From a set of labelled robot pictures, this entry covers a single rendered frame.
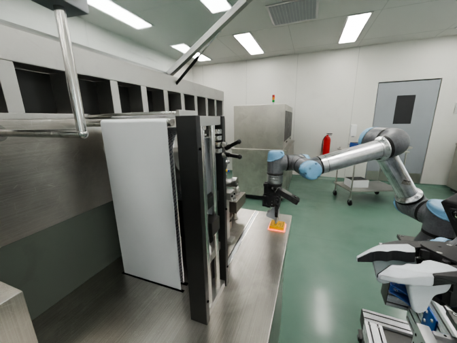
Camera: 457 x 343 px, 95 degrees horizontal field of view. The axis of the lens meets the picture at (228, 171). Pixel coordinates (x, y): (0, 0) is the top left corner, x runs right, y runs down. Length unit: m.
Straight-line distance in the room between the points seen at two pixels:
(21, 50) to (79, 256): 0.61
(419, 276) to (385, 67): 5.30
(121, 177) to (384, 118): 5.25
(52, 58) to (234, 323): 0.88
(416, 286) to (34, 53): 0.91
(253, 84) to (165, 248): 5.09
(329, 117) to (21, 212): 5.16
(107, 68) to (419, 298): 0.97
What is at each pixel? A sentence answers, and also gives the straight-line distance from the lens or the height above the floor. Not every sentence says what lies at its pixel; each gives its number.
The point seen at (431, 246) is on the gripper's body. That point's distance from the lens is 0.45.
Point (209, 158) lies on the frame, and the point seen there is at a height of 1.33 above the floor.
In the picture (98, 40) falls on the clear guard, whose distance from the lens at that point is 0.92.
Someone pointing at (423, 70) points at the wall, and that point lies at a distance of 5.72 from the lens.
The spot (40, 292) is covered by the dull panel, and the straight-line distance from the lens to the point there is 0.87.
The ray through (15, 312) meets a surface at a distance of 0.52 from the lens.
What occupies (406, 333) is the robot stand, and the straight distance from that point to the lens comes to 1.82.
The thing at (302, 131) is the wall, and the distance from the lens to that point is 5.33.
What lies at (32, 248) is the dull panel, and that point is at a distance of 0.81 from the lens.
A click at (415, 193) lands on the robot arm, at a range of 1.36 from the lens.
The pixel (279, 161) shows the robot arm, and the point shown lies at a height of 1.24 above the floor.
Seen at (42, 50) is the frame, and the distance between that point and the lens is 0.82.
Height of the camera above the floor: 1.43
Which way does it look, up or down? 14 degrees down
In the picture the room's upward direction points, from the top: 1 degrees counter-clockwise
